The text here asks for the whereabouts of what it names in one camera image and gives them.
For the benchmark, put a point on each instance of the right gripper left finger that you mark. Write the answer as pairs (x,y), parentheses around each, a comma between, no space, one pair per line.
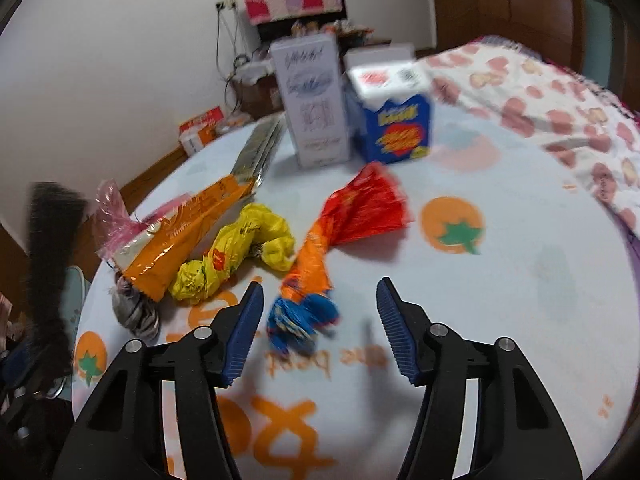
(120,432)

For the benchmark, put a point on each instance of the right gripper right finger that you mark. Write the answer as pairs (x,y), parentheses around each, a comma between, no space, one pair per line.
(519,433)

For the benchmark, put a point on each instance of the grey wrapper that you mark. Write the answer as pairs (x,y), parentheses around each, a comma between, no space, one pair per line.
(134,310)

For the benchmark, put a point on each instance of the yellow plastic bag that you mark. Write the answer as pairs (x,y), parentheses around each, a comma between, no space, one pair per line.
(257,232)

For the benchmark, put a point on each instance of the orange snack wrapper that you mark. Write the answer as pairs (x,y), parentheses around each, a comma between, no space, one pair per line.
(152,259)

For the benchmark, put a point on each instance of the pink plastic bag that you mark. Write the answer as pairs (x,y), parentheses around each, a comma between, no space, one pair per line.
(113,227)

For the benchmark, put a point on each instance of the red orange blue snack bag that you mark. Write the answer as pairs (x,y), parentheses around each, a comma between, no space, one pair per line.
(371,204)

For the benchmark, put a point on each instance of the orange white box on floor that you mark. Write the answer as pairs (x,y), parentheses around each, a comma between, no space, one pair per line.
(199,131)

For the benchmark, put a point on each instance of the dark seaweed snack packet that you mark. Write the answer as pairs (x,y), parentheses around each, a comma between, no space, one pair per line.
(258,151)

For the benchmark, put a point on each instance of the pink heart pattern quilt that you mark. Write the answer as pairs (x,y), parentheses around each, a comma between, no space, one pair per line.
(587,128)

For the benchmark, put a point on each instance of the wooden TV cabinet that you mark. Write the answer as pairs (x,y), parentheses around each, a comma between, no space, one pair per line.
(254,82)

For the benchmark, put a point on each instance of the blue Look milk carton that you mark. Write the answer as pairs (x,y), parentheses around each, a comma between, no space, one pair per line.
(388,107)

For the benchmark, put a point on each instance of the tall white milk carton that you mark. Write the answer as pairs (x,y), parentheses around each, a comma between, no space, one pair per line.
(312,100)

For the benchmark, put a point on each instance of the wooden wardrobe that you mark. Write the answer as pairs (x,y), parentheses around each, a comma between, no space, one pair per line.
(583,35)

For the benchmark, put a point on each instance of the wall power socket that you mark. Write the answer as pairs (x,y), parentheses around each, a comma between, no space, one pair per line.
(226,5)

